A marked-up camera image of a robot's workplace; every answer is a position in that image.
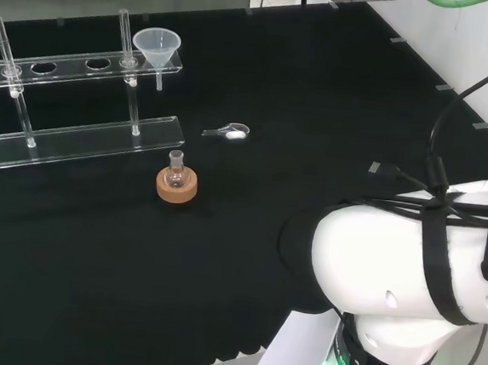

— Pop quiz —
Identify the green cable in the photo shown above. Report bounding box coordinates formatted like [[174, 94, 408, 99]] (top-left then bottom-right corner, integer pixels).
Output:
[[421, 0, 475, 9]]

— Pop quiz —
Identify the black bench cloth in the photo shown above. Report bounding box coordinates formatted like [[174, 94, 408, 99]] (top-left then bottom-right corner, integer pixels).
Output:
[[0, 0, 488, 365]]

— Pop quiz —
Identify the glass weighing funnel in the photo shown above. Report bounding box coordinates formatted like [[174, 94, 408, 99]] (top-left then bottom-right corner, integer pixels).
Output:
[[200, 119, 251, 142]]

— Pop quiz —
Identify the clear plastic funnel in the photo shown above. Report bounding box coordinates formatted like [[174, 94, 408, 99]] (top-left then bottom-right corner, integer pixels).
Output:
[[128, 26, 183, 94]]

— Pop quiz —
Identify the small round-bottom flask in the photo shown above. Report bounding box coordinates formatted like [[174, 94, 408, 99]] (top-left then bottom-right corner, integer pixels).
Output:
[[163, 148, 189, 190]]

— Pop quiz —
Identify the black cable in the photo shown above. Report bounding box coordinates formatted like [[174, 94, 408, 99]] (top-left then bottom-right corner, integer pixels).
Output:
[[365, 31, 488, 222]]

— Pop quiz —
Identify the clear acrylic funnel stand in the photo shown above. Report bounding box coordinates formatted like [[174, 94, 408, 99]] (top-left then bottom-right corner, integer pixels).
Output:
[[0, 0, 196, 188]]

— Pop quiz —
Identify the cork ring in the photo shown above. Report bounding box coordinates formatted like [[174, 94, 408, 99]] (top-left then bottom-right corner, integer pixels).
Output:
[[154, 165, 200, 208]]

